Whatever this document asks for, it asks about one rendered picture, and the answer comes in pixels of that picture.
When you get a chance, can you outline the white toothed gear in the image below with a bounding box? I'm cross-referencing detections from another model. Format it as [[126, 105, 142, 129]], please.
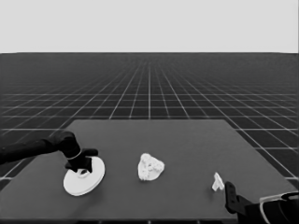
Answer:
[[139, 152, 153, 166], [151, 159, 165, 175], [138, 169, 154, 182]]

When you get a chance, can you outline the small white T-shaped piece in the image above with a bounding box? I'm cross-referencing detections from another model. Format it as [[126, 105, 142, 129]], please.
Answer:
[[211, 172, 225, 192]]

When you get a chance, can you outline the white round carrier with pins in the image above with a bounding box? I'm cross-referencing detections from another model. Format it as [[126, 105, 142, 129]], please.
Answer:
[[137, 152, 165, 182]]

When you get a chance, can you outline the large thick white disc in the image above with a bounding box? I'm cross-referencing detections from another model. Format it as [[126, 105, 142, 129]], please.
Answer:
[[63, 156, 107, 197]]

